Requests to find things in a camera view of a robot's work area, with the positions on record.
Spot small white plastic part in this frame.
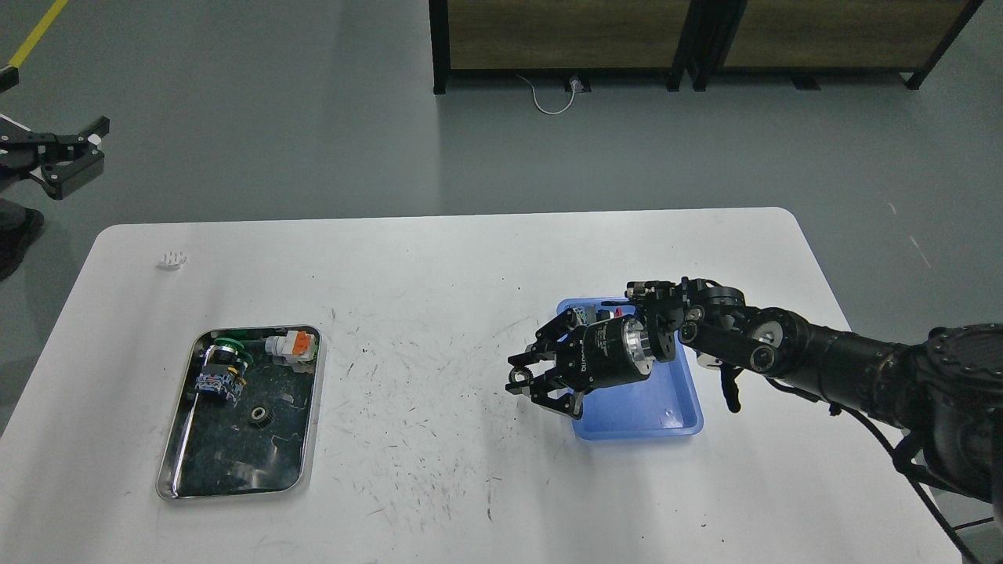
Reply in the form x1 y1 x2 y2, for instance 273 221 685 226
155 252 187 271

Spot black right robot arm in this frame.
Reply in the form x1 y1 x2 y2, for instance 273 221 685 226
505 277 1002 563

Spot white power cable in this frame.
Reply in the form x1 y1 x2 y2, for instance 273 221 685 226
517 74 588 116

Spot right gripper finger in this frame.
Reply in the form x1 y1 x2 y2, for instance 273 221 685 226
506 371 585 420
508 309 586 376

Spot green push button switch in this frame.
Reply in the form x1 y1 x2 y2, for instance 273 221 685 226
194 337 254 404

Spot blue plastic tray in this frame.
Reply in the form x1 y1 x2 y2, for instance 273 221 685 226
556 297 704 443

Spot wooden cabinet black frame left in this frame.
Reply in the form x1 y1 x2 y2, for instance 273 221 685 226
429 1 709 96

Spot silver metal tray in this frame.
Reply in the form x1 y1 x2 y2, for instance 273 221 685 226
155 324 324 502

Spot wooden cabinet black frame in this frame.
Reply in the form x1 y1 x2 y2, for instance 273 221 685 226
429 1 709 96
687 1 982 92

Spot wooden cabinet black frame right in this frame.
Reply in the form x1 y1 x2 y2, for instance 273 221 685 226
687 1 982 92

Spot red push button switch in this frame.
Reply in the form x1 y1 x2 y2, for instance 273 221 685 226
570 304 635 326

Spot orange white switch module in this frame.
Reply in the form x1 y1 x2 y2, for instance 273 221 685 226
264 330 318 367

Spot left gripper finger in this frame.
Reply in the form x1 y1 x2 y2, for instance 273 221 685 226
1 117 110 154
40 149 105 201

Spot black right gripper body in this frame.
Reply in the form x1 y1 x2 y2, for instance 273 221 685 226
561 316 676 390

